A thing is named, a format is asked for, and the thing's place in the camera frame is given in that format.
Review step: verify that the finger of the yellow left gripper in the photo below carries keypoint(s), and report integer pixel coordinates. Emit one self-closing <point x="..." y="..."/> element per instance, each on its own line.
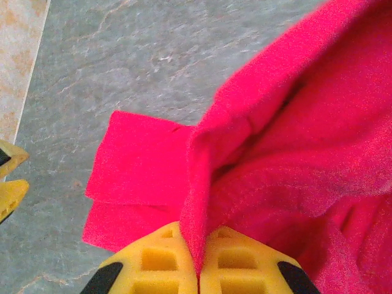
<point x="13" y="193"/>
<point x="13" y="157"/>

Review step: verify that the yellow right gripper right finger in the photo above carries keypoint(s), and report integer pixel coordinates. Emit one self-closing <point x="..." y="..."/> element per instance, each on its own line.
<point x="266" y="281"/>

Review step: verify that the red t-shirt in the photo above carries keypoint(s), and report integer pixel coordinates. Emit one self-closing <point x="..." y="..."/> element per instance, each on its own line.
<point x="275" y="153"/>

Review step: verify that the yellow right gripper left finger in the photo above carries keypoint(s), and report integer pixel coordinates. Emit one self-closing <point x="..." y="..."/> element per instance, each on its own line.
<point x="134" y="281"/>

